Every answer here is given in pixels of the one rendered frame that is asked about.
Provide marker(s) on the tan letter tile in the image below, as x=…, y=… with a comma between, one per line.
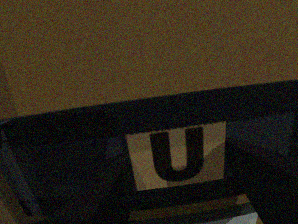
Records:
x=177, y=156

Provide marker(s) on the white paper ticket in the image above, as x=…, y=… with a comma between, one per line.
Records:
x=250, y=218

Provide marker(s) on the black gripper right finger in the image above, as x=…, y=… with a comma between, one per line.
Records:
x=269, y=180

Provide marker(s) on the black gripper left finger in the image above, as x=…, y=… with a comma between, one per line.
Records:
x=104, y=201

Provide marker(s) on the brown board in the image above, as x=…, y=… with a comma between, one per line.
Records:
x=76, y=76

